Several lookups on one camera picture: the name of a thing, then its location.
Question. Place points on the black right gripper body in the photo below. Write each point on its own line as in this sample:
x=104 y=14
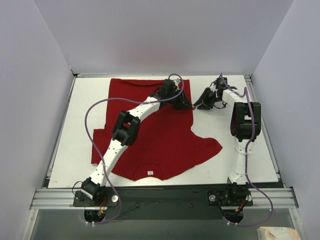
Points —
x=208 y=96

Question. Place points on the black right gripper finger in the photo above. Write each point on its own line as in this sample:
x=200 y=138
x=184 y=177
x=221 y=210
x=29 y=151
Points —
x=206 y=98
x=206 y=105

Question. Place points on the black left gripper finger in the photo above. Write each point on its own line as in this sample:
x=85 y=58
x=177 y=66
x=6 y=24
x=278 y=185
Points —
x=177 y=103
x=186 y=100

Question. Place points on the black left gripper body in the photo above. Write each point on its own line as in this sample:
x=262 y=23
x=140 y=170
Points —
x=180 y=99

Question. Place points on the red t-shirt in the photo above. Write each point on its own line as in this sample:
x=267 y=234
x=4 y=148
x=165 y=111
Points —
x=165 y=146

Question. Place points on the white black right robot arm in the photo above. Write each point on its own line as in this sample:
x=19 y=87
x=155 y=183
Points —
x=245 y=124

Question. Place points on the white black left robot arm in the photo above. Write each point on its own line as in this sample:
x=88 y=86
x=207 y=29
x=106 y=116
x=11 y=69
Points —
x=126 y=129

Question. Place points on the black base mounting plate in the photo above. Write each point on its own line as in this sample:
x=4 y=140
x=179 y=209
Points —
x=207 y=202

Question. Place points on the beige tissue pack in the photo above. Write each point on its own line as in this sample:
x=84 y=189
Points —
x=277 y=233

